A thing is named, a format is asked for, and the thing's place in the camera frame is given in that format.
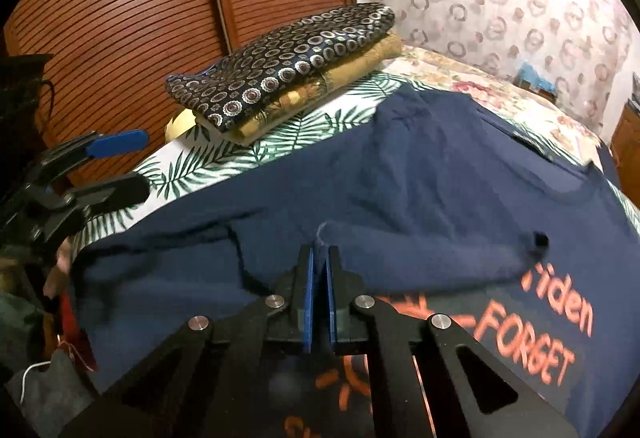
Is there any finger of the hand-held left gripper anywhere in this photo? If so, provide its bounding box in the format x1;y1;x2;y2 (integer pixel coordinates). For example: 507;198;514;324
47;172;152;219
37;130;150;169

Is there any floral blanket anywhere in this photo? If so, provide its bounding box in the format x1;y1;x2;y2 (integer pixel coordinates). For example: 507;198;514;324
380;42;608;169

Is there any dark circle-patterned folded cloth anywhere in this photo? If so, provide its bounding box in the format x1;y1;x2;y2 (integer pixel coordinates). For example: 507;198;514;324
166;4;397;127

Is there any wooden cabinet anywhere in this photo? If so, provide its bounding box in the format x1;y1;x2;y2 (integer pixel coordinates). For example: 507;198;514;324
610;100;640;201

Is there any gold patterned folded cloth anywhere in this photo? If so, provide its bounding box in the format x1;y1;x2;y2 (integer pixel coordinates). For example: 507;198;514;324
227;32;403;143

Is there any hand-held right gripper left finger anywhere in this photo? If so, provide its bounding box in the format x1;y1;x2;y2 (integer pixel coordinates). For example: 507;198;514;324
60;245;315;438

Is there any leaf printed bed sheet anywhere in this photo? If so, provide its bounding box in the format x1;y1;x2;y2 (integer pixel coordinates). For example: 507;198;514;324
75;70;416;246

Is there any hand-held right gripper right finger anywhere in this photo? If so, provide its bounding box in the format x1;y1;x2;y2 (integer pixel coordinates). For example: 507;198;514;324
327;246;581;438

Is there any white cord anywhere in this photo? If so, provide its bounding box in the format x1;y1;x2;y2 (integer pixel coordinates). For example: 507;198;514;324
20;360;54;405

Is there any dark bag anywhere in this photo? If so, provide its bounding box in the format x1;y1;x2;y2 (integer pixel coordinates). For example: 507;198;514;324
0;52;56;159

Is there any navy t-shirt with orange print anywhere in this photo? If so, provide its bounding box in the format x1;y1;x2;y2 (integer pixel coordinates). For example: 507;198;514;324
70;85;640;438

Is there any grey cloth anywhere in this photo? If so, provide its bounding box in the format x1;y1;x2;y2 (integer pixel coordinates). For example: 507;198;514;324
0;348;103;438

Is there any red cloth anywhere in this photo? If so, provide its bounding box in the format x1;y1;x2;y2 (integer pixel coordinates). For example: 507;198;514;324
56;293;99;371

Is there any blue plastic bag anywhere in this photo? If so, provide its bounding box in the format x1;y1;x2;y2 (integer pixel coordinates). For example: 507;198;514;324
515;60;559;104

